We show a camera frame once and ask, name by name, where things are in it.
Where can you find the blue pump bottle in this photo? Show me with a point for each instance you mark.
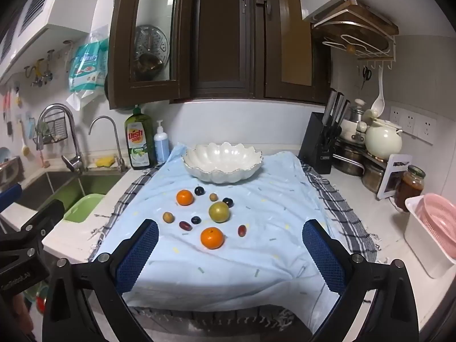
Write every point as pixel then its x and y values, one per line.
pixel 162 148

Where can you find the glass jar of sauce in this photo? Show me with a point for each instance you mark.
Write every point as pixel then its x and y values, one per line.
pixel 409 188

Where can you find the wall rack with boards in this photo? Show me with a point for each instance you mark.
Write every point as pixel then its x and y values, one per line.
pixel 356 10

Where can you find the hanging scissors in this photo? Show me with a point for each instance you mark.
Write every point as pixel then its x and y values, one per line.
pixel 366 74

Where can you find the light blue cloth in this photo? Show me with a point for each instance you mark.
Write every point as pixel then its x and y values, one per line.
pixel 249 263

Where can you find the pink colander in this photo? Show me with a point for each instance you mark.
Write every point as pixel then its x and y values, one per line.
pixel 438 221

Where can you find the tall chrome faucet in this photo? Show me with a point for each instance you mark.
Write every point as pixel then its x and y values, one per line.
pixel 73 164

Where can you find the metal steamer plate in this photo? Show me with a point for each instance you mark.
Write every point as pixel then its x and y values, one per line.
pixel 151 42

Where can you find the white wall socket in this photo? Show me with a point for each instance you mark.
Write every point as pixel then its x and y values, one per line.
pixel 425 128
pixel 402 119

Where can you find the white wall rack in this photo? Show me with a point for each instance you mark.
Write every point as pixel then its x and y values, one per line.
pixel 377 55

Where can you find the grey checked cloth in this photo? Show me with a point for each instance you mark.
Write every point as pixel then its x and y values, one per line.
pixel 352 228

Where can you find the plastic bag of paper towels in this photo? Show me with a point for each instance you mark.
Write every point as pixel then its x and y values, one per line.
pixel 87 67

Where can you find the steel sink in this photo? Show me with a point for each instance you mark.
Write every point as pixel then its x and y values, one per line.
pixel 53 185

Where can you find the orange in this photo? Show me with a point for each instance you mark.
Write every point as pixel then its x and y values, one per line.
pixel 185 197
pixel 212 238

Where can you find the white plastic basin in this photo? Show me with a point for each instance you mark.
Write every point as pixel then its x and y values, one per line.
pixel 424 253

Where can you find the yellow sponge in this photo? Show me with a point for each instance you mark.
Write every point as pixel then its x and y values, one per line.
pixel 105 161

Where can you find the white stand frame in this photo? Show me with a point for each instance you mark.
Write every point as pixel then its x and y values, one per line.
pixel 400 158

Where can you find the small yellow-green fruit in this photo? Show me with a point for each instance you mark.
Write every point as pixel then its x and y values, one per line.
pixel 213 196
pixel 168 217

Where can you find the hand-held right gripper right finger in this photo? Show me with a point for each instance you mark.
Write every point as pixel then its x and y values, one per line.
pixel 326 256

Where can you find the steel pot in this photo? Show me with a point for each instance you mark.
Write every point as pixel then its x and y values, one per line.
pixel 347 160
pixel 372 178

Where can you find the red grape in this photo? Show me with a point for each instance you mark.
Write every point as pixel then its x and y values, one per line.
pixel 185 225
pixel 242 230

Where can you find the yellow dish brush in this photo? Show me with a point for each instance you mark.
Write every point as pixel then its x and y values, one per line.
pixel 25 149

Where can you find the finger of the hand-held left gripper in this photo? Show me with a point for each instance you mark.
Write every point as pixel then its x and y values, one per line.
pixel 46 217
pixel 10 196

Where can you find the green apple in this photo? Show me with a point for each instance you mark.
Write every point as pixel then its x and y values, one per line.
pixel 218 212

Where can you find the white lidded pot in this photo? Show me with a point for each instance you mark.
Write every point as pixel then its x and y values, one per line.
pixel 351 128

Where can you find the white scalloped bowl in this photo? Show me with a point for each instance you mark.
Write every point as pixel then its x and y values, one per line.
pixel 221 160

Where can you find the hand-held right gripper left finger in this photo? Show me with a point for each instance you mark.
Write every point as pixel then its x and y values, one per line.
pixel 137 256

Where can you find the dark purple grape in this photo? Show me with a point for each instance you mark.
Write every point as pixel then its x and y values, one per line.
pixel 199 190
pixel 195 219
pixel 227 202

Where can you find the cream ceramic teapot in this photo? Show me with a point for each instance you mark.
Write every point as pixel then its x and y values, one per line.
pixel 383 140

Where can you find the green dish soap bottle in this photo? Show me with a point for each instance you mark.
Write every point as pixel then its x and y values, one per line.
pixel 137 149

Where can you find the black knife block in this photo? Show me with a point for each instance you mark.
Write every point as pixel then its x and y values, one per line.
pixel 313 142

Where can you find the green plastic basin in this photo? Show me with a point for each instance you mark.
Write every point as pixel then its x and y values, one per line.
pixel 83 208

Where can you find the metal wall hooks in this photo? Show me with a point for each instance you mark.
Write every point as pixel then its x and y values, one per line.
pixel 39 76

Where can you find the black kitchen scissors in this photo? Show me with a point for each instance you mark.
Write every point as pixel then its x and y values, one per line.
pixel 331 137

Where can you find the white ladle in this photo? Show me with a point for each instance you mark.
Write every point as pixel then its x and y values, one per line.
pixel 378 103

